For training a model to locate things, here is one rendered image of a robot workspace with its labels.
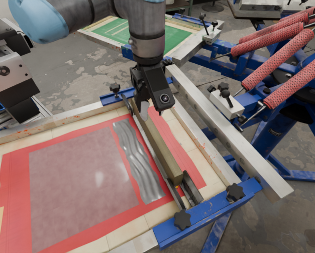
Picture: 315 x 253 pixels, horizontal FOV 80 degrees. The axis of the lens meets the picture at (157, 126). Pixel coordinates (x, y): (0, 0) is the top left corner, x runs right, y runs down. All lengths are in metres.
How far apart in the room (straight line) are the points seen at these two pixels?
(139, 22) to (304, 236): 1.78
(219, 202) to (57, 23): 0.55
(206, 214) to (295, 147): 1.80
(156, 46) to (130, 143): 0.41
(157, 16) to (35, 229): 0.62
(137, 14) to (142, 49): 0.07
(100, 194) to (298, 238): 1.52
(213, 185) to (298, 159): 1.62
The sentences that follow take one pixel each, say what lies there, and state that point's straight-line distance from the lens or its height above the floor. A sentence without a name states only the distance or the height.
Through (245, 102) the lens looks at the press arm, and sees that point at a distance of 0.81.
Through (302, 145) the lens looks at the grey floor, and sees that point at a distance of 2.35.
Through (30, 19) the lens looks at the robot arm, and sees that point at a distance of 0.37.
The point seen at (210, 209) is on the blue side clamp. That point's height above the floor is 1.00.
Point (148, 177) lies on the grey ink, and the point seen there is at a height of 0.96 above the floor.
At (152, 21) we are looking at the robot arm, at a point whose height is 1.40.
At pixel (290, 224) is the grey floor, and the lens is 1.87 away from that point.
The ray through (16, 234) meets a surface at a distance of 0.71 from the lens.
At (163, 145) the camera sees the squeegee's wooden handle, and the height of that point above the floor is 1.06.
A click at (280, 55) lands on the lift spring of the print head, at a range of 0.91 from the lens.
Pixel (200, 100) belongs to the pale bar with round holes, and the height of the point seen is 1.04.
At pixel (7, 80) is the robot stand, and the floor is 1.15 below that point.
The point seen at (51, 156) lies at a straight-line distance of 0.78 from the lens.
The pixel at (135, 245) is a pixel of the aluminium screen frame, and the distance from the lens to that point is 0.56.
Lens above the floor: 1.54
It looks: 50 degrees down
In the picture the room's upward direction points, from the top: straight up
